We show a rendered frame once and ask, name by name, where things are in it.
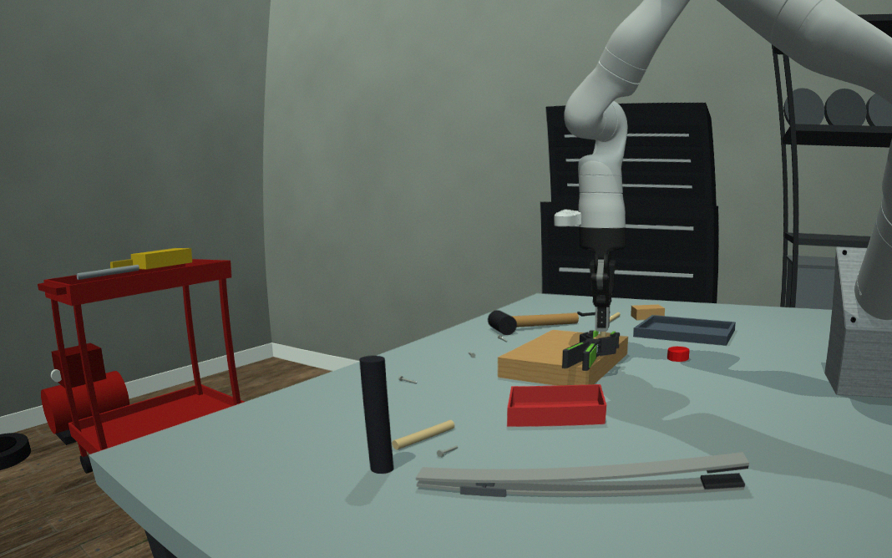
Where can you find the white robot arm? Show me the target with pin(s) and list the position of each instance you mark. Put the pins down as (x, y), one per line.
(821, 35)

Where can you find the red open tray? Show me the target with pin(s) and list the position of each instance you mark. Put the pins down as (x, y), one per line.
(529, 405)

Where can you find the light brown wooden board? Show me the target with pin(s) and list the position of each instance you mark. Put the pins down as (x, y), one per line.
(540, 361)

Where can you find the black mallet with wooden handle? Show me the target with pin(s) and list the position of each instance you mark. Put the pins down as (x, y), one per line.
(506, 324)

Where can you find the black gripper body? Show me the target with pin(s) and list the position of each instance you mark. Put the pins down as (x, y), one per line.
(602, 241)

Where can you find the black cylinder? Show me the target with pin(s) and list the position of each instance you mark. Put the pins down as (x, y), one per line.
(375, 403)

